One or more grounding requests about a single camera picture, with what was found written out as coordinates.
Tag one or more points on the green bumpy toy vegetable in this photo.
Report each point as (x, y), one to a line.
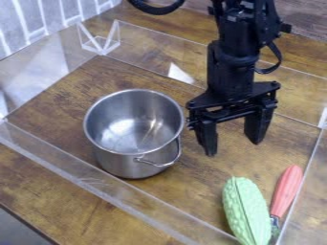
(246, 211)

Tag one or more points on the clear acrylic triangle bracket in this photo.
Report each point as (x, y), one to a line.
(98, 44)

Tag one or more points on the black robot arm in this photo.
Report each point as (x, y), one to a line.
(249, 26)

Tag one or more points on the silver metal pot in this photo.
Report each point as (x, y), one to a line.
(134, 127)

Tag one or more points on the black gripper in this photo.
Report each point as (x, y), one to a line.
(233, 97)

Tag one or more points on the clear acrylic enclosure wall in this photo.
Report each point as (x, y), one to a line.
(181, 200)

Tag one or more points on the red handled metal spoon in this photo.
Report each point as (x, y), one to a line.
(286, 190)

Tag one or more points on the black wall strip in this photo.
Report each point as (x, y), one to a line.
(286, 28)

